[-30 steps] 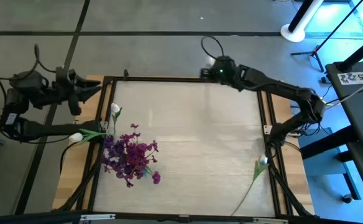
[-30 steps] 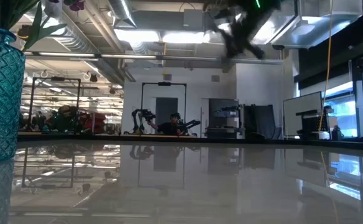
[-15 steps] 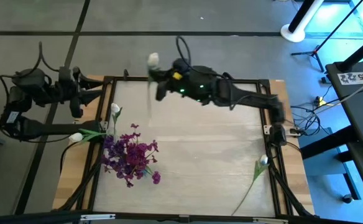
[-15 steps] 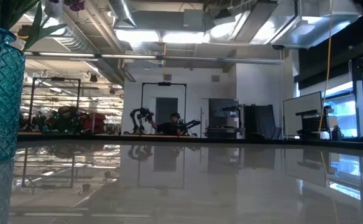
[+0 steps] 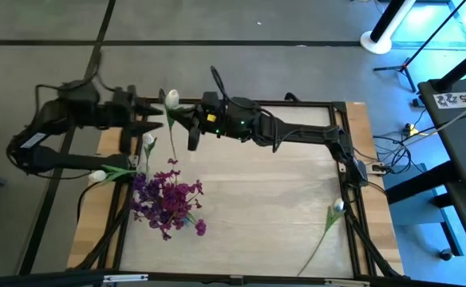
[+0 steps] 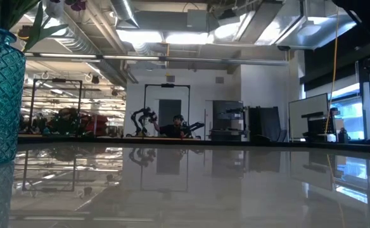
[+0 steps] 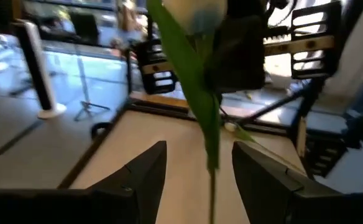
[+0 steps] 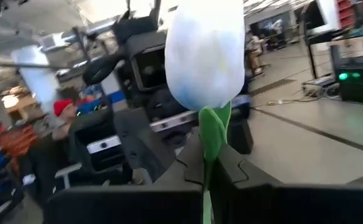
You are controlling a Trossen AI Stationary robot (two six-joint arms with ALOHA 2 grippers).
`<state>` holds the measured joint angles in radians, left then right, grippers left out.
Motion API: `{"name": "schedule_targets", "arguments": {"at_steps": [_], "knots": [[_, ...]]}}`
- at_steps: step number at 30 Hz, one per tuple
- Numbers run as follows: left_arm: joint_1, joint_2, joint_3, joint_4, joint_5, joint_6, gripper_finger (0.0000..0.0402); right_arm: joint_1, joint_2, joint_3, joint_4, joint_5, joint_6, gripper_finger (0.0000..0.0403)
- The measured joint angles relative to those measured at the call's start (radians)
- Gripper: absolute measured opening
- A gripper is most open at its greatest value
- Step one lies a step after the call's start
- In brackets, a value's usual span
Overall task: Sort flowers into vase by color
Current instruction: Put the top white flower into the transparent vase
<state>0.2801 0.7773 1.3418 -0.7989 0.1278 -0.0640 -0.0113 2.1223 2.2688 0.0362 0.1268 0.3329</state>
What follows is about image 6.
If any yellow hanging cable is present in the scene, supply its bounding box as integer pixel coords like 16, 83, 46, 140
324, 6, 340, 134

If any red equipment cover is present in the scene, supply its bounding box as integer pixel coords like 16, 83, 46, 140
77, 113, 109, 137

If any silver corrugated ceiling duct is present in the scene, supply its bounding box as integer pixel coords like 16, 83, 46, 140
29, 12, 129, 86

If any black equipment rack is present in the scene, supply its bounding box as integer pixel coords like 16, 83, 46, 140
300, 107, 340, 143

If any white artificial tulip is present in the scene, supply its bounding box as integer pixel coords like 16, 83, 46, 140
22, 0, 69, 53

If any whiteboard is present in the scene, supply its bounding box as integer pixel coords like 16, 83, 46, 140
288, 92, 329, 141

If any dark grey door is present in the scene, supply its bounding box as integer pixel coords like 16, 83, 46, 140
158, 99, 182, 127

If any silver horizontal ceiling pipe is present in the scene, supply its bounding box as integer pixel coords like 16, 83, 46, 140
23, 52, 290, 67

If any person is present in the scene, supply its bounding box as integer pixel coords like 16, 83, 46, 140
152, 114, 189, 139

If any black cabinet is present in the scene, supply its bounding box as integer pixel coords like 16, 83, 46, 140
210, 100, 245, 142

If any black background rig frame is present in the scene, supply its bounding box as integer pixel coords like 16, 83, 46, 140
143, 83, 191, 140
29, 77, 84, 137

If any dark bottle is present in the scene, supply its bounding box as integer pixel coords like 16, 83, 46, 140
338, 127, 351, 144

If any large silver ceiling duct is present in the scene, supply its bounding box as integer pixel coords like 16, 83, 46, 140
213, 0, 359, 51

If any silver round ceiling duct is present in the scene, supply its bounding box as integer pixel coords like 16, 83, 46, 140
110, 0, 141, 29

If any teal textured glass vase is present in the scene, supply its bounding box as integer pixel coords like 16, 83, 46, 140
0, 24, 27, 166

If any black aluminium table frame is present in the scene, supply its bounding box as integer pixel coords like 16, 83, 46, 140
13, 134, 370, 155

